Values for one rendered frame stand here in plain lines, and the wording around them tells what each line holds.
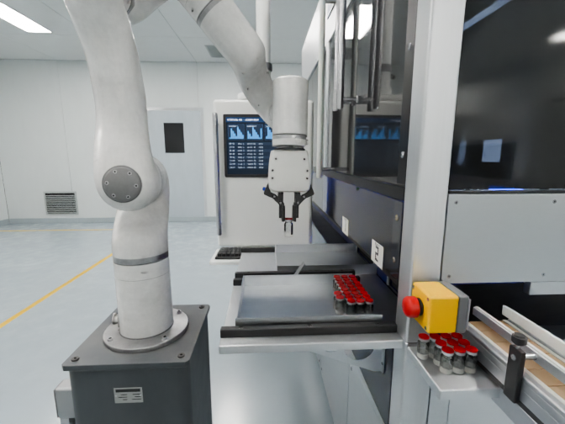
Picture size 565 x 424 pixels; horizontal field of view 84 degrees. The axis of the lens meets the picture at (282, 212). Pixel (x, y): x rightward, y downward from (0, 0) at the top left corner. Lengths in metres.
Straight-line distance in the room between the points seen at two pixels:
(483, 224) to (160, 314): 0.72
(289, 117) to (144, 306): 0.53
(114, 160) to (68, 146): 6.48
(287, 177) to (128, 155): 0.34
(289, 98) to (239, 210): 0.99
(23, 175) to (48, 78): 1.84
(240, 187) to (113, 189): 1.02
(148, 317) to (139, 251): 0.15
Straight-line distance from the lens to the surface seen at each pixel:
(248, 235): 1.67
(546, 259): 0.86
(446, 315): 0.66
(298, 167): 0.75
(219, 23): 0.76
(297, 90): 0.76
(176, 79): 6.51
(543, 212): 0.83
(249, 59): 0.75
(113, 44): 0.76
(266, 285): 1.00
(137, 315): 0.80
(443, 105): 0.69
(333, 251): 1.35
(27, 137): 7.56
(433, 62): 0.69
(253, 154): 1.61
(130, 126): 0.72
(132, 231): 0.76
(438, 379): 0.70
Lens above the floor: 1.28
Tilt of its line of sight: 10 degrees down
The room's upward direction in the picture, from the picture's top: straight up
